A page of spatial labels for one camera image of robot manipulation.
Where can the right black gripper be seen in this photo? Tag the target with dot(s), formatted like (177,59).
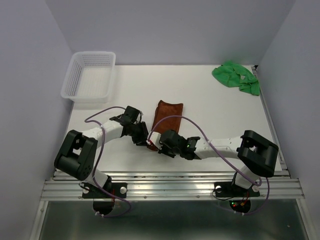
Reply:
(163,151)

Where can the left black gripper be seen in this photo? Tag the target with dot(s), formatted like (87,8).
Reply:
(141,140)

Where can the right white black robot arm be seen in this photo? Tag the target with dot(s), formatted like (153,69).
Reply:
(258,154)

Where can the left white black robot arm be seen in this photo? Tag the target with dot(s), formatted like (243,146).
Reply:
(77,154)

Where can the white perforated plastic basket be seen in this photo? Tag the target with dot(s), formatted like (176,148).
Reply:
(89,76)

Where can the green microfiber towel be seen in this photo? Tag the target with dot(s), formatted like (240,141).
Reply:
(234,75)

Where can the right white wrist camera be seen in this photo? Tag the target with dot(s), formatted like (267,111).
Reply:
(153,143)

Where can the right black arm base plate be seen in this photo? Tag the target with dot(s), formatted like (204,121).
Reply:
(226,189)

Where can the aluminium extrusion rail frame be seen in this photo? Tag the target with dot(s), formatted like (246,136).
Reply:
(172,199)

